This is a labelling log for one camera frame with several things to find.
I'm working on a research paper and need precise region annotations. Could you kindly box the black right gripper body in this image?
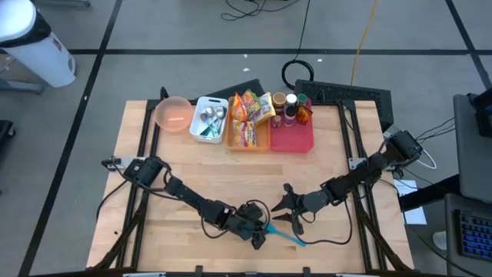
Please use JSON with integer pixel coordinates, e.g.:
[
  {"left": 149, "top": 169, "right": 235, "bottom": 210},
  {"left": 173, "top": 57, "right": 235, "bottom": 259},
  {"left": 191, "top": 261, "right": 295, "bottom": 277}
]
[{"left": 282, "top": 182, "right": 308, "bottom": 236}]

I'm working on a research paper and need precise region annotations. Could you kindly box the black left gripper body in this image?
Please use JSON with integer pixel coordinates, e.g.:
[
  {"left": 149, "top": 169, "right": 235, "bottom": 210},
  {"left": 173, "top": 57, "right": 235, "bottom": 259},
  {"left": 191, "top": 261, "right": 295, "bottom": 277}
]
[{"left": 225, "top": 201, "right": 270, "bottom": 251}]

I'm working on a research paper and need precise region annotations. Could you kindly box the teal plastic spoon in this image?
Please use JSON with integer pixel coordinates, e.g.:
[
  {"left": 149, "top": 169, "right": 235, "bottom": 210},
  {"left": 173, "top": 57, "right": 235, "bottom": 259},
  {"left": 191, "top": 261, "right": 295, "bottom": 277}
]
[{"left": 264, "top": 223, "right": 307, "bottom": 248}]

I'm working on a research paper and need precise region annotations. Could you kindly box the yellow red snack packet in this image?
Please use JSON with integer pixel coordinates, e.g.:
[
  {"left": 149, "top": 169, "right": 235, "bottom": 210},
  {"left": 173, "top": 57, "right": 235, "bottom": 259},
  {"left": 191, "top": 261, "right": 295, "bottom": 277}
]
[{"left": 231, "top": 119, "right": 259, "bottom": 149}]

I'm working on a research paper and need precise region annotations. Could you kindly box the purple label spice jar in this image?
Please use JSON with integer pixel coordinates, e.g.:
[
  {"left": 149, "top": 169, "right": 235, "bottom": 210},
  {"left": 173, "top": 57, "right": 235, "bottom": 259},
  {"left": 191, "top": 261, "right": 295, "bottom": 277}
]
[{"left": 284, "top": 104, "right": 298, "bottom": 128}]

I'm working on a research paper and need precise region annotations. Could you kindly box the brown orange snack bag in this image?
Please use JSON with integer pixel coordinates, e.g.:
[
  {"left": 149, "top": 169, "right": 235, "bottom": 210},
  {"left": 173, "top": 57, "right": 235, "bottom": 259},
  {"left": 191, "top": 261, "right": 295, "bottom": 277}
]
[{"left": 295, "top": 104, "right": 314, "bottom": 126}]

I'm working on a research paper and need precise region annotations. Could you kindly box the yellow Maruchan ramen pack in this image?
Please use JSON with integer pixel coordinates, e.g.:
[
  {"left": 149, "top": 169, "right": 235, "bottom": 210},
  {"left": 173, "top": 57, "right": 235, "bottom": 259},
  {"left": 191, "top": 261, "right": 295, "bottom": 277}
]
[{"left": 253, "top": 92, "right": 277, "bottom": 127}]

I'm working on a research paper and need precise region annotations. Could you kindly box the brown spice jar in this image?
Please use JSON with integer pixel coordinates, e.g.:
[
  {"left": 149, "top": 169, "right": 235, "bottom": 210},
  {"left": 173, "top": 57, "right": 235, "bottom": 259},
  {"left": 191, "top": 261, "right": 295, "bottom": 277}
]
[{"left": 271, "top": 92, "right": 288, "bottom": 115}]

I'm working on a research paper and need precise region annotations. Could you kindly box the orange Maruchan ramen pack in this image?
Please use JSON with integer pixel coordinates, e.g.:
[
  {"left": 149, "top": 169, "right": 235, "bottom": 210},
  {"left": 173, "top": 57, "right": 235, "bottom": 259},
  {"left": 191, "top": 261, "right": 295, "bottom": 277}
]
[{"left": 230, "top": 92, "right": 249, "bottom": 122}]

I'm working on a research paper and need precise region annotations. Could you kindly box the green pink ramen pack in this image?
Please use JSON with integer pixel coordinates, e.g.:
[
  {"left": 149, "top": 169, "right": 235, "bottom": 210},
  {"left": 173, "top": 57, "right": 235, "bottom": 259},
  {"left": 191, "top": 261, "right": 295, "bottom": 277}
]
[{"left": 241, "top": 88, "right": 261, "bottom": 120}]

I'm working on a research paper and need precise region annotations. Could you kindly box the purple iridescent spoon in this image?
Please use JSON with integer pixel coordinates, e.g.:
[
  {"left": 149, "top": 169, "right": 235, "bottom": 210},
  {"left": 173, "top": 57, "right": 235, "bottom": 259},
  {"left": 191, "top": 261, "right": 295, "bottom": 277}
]
[{"left": 199, "top": 112, "right": 216, "bottom": 135}]

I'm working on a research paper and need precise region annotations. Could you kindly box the pink plastic bin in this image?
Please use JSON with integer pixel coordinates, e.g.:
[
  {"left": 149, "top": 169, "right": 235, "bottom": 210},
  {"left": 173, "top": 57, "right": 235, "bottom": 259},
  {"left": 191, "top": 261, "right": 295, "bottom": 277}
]
[{"left": 268, "top": 98, "right": 315, "bottom": 154}]

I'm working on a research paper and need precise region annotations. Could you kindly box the orange plastic bin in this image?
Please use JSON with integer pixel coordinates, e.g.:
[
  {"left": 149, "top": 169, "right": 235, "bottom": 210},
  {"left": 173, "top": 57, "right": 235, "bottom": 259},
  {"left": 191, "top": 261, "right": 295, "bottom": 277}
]
[{"left": 224, "top": 95, "right": 271, "bottom": 153}]

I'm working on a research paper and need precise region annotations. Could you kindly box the white plastic bin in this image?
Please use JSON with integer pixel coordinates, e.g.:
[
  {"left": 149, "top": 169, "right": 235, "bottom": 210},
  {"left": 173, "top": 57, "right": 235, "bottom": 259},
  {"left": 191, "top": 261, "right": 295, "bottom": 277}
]
[{"left": 188, "top": 95, "right": 230, "bottom": 145}]

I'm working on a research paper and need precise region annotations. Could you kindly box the white paper sheet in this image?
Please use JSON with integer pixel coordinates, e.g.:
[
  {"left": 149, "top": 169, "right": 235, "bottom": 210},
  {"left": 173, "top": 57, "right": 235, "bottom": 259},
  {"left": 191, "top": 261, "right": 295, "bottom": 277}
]
[{"left": 393, "top": 179, "right": 428, "bottom": 226}]

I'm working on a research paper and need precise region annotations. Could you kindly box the black perforated panel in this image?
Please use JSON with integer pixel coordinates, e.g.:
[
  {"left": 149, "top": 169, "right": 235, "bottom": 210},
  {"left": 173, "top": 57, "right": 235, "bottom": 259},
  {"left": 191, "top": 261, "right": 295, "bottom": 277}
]
[{"left": 293, "top": 78, "right": 394, "bottom": 132}]

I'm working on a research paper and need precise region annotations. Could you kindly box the black desk leg bar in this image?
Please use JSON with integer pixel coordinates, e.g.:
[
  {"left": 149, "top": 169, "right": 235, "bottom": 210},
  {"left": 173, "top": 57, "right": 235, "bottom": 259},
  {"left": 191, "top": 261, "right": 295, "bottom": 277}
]
[{"left": 398, "top": 173, "right": 462, "bottom": 213}]

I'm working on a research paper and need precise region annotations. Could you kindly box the pink translucent bowl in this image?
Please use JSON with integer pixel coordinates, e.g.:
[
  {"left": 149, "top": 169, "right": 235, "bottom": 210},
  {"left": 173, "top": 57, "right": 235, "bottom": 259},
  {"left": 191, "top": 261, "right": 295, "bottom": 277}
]
[{"left": 154, "top": 95, "right": 194, "bottom": 133}]

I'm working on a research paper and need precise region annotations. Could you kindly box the dark grey desk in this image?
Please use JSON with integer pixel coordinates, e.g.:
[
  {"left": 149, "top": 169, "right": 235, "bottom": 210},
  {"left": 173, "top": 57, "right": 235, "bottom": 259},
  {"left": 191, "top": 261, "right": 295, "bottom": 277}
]
[{"left": 444, "top": 192, "right": 492, "bottom": 277}]

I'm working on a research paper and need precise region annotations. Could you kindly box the backlit keyboard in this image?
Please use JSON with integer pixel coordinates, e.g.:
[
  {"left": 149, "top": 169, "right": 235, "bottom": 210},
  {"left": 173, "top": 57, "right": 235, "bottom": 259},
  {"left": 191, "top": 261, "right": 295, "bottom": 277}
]
[{"left": 455, "top": 209, "right": 492, "bottom": 262}]

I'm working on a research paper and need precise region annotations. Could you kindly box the black desk device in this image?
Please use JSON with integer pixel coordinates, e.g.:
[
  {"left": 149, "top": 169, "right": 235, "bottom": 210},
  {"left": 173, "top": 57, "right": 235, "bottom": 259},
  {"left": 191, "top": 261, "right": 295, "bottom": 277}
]
[{"left": 467, "top": 88, "right": 492, "bottom": 139}]

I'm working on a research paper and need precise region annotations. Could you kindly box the black floor object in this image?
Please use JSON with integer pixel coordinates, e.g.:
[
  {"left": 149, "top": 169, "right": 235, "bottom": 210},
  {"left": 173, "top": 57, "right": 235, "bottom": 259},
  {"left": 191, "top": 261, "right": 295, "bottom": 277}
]
[{"left": 0, "top": 119, "right": 17, "bottom": 142}]

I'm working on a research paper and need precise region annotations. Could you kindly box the white trash bin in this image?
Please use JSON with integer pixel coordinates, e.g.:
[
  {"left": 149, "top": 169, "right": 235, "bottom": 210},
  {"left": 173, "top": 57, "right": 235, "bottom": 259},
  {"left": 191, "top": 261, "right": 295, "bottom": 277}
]
[{"left": 0, "top": 0, "right": 78, "bottom": 88}]

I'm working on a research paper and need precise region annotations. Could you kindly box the black aluminium table frame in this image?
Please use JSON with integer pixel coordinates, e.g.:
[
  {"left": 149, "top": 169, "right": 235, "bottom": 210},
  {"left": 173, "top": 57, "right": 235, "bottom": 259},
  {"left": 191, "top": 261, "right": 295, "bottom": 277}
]
[{"left": 87, "top": 86, "right": 414, "bottom": 277}]

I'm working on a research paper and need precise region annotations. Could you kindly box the black hanging cable with coil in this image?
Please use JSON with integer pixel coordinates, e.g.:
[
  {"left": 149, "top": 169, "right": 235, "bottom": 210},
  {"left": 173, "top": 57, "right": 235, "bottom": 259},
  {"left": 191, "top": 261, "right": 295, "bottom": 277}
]
[{"left": 281, "top": 0, "right": 315, "bottom": 91}]

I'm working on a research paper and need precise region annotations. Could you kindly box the white cable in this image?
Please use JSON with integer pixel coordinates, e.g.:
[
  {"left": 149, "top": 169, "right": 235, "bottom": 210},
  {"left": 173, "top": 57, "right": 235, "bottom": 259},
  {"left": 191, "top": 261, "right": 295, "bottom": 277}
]
[{"left": 413, "top": 148, "right": 438, "bottom": 171}]

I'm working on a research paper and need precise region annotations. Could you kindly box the yellow hanging cable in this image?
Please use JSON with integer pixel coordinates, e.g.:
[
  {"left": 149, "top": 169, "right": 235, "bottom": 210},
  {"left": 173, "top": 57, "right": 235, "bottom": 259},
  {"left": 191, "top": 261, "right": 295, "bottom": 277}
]
[{"left": 349, "top": 0, "right": 381, "bottom": 87}]

